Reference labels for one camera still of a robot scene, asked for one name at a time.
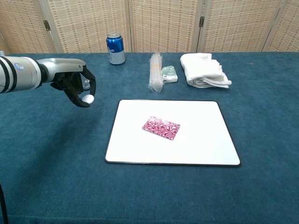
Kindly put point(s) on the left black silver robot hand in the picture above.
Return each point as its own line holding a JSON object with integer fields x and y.
{"x": 63, "y": 66}

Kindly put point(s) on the small white round piece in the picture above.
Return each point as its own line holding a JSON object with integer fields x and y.
{"x": 88, "y": 99}

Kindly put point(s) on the pink patterned card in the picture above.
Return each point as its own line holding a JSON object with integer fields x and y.
{"x": 161, "y": 128}

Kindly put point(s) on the white rectangular board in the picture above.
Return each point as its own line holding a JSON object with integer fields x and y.
{"x": 198, "y": 144}

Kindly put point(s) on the blue soda can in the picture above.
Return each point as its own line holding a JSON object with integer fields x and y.
{"x": 115, "y": 51}

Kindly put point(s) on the clear straw bundle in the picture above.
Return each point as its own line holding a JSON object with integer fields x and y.
{"x": 156, "y": 74}

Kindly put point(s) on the blue tablecloth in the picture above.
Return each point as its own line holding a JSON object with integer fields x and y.
{"x": 46, "y": 163}

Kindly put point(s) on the green white small packet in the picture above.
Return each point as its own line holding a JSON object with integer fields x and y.
{"x": 170, "y": 74}

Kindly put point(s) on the bamboo folding screen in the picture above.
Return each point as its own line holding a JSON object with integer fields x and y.
{"x": 163, "y": 23}

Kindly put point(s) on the white folded towel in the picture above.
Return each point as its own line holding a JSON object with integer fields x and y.
{"x": 203, "y": 70}

